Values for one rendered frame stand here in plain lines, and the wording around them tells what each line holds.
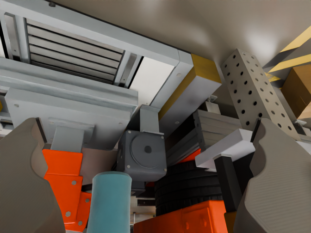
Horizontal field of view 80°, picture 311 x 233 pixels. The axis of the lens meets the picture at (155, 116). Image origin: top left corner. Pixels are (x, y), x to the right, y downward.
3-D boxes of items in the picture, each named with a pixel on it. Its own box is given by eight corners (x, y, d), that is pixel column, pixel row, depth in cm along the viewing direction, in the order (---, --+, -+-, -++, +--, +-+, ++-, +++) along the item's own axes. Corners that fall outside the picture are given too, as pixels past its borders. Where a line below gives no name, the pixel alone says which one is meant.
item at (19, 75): (9, 113, 87) (1, 131, 81) (-10, 52, 60) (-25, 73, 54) (116, 130, 105) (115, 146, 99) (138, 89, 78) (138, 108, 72)
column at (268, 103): (220, 66, 81) (253, 159, 57) (237, 47, 73) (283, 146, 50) (237, 72, 84) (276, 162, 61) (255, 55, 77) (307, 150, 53)
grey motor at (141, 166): (106, 138, 113) (100, 201, 93) (127, 95, 81) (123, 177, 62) (135, 142, 119) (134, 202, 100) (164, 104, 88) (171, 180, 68)
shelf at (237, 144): (194, 156, 53) (195, 167, 51) (238, 127, 40) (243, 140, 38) (292, 169, 68) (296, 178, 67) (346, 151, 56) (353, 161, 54)
